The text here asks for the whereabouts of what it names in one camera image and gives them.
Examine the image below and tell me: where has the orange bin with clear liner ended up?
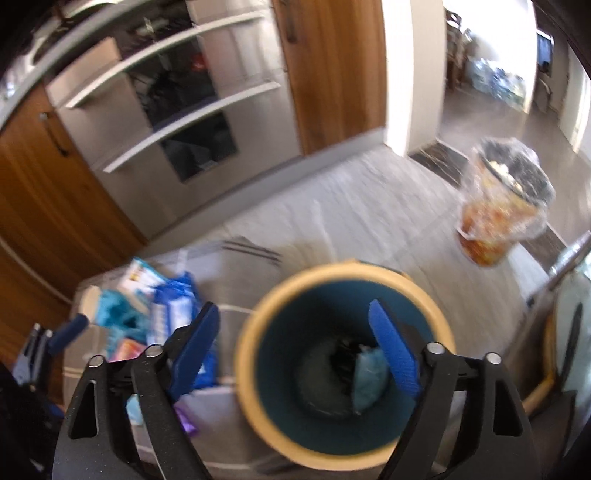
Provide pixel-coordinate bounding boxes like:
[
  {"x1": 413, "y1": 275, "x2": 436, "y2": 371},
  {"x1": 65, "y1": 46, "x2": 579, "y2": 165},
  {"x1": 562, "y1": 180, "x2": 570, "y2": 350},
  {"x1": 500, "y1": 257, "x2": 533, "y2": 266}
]
[{"x1": 455, "y1": 136, "x2": 555, "y2": 268}]

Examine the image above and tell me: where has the wide wooden cabinet front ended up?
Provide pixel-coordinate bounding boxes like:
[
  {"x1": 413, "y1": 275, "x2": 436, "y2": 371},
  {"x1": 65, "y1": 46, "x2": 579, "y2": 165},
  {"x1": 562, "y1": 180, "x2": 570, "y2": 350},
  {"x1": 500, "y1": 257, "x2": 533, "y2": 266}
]
[{"x1": 0, "y1": 83, "x2": 148, "y2": 407}]

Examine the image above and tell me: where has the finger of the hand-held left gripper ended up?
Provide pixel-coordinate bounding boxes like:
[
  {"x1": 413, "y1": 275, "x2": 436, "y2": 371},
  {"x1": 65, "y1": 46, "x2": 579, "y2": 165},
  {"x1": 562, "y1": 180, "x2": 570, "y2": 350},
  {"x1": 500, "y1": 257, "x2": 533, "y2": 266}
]
[{"x1": 46, "y1": 314, "x2": 90, "y2": 356}]

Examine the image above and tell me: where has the crumpled blue disposable glove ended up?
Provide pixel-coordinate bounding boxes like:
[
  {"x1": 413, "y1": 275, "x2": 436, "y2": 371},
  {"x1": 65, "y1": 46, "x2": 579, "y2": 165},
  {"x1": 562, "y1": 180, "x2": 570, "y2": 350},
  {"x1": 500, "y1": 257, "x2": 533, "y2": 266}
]
[{"x1": 353, "y1": 346, "x2": 393, "y2": 411}]

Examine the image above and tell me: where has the grey mat with white lines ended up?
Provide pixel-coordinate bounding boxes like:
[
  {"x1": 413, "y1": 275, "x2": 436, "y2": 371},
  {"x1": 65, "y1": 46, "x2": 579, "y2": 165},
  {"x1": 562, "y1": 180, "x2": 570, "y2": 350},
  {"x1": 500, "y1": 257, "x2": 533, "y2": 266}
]
[{"x1": 62, "y1": 237, "x2": 402, "y2": 480}]

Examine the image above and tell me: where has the stainless steel built-in oven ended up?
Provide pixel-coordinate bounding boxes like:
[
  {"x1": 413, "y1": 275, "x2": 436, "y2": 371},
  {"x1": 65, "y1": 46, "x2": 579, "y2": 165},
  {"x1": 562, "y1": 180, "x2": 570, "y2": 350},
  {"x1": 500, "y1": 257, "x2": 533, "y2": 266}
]
[{"x1": 44, "y1": 0, "x2": 301, "y2": 241}]

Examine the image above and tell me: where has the wall television screen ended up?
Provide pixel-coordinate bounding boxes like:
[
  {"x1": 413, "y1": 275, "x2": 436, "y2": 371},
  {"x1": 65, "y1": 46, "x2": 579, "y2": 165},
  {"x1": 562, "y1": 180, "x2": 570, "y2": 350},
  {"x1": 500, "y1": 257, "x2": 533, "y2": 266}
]
[{"x1": 536, "y1": 28, "x2": 555, "y2": 75}]

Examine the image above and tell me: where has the orange pink small packet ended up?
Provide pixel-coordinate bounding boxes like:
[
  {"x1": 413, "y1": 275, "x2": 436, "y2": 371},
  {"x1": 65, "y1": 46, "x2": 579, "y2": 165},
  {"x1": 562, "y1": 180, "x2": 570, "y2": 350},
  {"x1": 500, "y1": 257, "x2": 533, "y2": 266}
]
[{"x1": 108, "y1": 339, "x2": 144, "y2": 363}]

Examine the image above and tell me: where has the narrow wooden cabinet door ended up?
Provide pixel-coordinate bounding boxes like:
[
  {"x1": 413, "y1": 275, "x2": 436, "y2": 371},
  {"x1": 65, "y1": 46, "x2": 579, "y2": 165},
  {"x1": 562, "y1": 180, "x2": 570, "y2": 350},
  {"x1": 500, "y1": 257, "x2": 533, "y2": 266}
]
[{"x1": 272, "y1": 0, "x2": 389, "y2": 155}]

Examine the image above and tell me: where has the pink purple snack wrapper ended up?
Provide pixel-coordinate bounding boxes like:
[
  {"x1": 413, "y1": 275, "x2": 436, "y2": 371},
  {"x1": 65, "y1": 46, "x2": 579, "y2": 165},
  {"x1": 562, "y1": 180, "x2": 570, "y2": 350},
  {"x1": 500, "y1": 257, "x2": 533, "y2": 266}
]
[{"x1": 175, "y1": 399, "x2": 199, "y2": 439}]

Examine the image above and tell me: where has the blue wet wipes packet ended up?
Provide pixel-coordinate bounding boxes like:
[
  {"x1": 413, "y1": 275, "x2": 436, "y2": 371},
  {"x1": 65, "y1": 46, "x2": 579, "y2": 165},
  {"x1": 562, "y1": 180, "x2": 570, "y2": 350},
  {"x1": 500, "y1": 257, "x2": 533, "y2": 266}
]
[{"x1": 145, "y1": 272, "x2": 220, "y2": 391}]

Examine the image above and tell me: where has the pack of water bottles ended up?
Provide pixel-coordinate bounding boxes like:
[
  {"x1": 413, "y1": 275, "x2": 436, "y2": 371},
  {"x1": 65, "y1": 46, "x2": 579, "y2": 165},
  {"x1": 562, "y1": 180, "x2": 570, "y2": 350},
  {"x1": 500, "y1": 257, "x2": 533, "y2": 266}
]
[{"x1": 466, "y1": 58, "x2": 527, "y2": 109}]

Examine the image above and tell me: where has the wooden chair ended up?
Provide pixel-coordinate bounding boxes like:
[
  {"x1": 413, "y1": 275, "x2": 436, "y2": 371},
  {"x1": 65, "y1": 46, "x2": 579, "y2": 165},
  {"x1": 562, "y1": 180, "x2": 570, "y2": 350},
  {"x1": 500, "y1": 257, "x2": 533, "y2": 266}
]
[{"x1": 445, "y1": 9, "x2": 467, "y2": 88}]

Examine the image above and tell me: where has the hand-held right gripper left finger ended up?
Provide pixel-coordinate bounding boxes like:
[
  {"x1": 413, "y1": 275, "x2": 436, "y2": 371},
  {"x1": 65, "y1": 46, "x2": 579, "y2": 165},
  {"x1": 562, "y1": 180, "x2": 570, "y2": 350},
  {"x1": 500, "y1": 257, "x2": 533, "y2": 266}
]
[{"x1": 52, "y1": 302, "x2": 221, "y2": 480}]

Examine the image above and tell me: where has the white cartoon print box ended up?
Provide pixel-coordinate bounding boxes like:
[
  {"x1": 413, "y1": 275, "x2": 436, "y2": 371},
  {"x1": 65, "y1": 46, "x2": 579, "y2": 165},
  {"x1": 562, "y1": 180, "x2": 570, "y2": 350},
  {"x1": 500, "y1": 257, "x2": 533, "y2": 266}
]
[{"x1": 115, "y1": 257, "x2": 162, "y2": 305}]

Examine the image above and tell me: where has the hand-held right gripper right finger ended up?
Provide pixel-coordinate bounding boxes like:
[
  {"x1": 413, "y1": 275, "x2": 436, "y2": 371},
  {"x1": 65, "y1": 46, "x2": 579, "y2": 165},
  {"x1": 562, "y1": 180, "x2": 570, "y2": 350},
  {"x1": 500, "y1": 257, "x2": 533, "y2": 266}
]
[{"x1": 368, "y1": 299, "x2": 542, "y2": 480}]

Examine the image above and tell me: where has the round glass side table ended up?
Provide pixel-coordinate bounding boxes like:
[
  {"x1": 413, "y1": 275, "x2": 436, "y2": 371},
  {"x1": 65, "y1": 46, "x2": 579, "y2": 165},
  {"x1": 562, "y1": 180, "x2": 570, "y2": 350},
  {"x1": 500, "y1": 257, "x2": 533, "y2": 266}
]
[{"x1": 522, "y1": 231, "x2": 591, "y2": 416}]

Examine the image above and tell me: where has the teal blister pack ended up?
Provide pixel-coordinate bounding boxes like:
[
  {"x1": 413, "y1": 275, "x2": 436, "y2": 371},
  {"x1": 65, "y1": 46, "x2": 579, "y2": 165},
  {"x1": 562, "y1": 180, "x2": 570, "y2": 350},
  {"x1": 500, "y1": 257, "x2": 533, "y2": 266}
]
[{"x1": 95, "y1": 290, "x2": 148, "y2": 340}]

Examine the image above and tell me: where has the teal trash bin yellow rim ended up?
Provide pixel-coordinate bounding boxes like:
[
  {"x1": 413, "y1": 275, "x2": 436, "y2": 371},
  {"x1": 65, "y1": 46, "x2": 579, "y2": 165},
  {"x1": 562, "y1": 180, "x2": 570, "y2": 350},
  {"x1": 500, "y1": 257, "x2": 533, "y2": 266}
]
[{"x1": 233, "y1": 261, "x2": 458, "y2": 469}]

